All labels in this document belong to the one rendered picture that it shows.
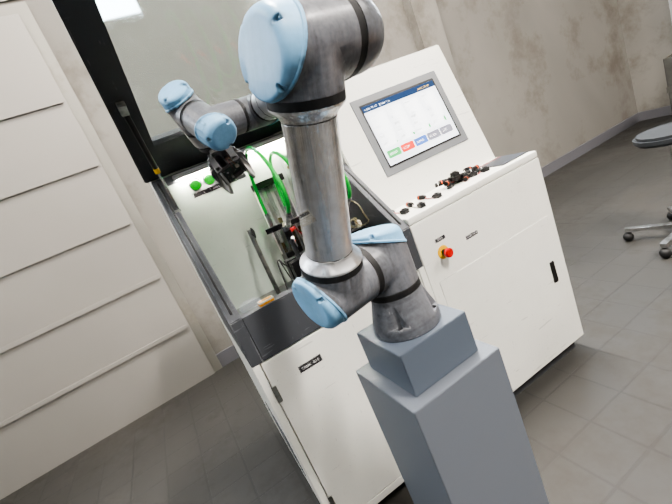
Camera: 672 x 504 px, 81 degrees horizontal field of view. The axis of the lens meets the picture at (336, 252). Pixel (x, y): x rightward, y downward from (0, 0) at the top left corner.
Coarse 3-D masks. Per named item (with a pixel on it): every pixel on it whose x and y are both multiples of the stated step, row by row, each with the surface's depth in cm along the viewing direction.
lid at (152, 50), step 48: (96, 0) 94; (144, 0) 100; (192, 0) 106; (240, 0) 114; (96, 48) 101; (144, 48) 110; (192, 48) 119; (144, 96) 124; (240, 96) 147; (192, 144) 152; (240, 144) 169
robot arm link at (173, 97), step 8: (176, 80) 87; (168, 88) 86; (176, 88) 85; (184, 88) 85; (160, 96) 85; (168, 96) 85; (176, 96) 84; (184, 96) 85; (192, 96) 87; (168, 104) 85; (176, 104) 85; (184, 104) 85; (168, 112) 87; (176, 112) 86; (176, 120) 88; (184, 128) 88; (192, 136) 93
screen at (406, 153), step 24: (432, 72) 179; (384, 96) 169; (408, 96) 173; (432, 96) 177; (360, 120) 164; (384, 120) 168; (408, 120) 172; (432, 120) 175; (456, 120) 180; (384, 144) 166; (408, 144) 170; (432, 144) 174; (456, 144) 178; (384, 168) 165
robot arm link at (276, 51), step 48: (288, 0) 48; (336, 0) 51; (240, 48) 52; (288, 48) 47; (336, 48) 51; (288, 96) 52; (336, 96) 54; (288, 144) 58; (336, 144) 59; (336, 192) 62; (336, 240) 66; (336, 288) 69
